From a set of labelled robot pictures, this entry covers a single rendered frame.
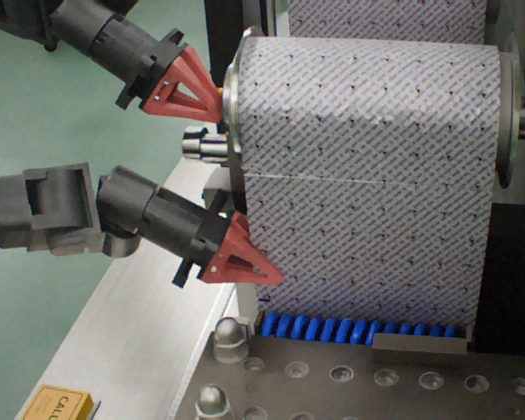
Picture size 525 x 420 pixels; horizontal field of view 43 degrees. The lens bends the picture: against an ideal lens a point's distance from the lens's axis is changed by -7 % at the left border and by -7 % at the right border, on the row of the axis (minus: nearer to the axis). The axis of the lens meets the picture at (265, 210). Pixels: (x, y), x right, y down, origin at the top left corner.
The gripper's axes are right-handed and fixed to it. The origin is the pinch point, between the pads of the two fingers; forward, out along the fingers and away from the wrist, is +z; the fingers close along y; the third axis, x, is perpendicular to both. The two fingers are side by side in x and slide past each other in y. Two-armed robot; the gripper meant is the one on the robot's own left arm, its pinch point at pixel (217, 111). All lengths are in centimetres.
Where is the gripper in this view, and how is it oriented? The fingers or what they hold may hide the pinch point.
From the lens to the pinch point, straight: 74.1
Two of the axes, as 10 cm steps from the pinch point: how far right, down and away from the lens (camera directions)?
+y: -2.1, 5.1, -8.3
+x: 5.3, -6.5, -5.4
